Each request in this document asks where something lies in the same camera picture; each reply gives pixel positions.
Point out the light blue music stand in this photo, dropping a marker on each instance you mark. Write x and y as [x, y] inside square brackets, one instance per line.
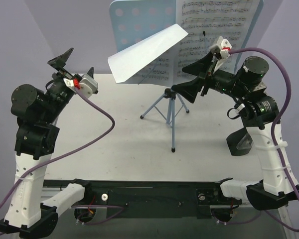
[174, 62]

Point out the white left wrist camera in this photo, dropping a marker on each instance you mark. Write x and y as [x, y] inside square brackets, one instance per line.
[87, 86]

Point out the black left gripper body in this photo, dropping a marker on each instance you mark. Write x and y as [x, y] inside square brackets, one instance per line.
[67, 74]

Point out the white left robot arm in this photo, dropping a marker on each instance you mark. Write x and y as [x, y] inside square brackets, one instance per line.
[36, 112]

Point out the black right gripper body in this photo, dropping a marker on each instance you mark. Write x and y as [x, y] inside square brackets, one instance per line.
[205, 81]

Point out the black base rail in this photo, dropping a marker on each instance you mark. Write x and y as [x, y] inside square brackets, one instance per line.
[160, 200]

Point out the sheet music booklet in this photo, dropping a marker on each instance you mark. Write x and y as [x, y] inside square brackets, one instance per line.
[179, 39]

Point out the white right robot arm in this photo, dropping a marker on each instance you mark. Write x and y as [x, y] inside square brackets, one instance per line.
[261, 129]

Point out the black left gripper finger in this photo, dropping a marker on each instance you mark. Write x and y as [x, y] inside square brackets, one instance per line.
[91, 72]
[60, 61]

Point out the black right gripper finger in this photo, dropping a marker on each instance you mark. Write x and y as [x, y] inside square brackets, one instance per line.
[203, 66]
[189, 90]

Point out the black metronome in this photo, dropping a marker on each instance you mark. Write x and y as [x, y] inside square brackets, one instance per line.
[239, 142]

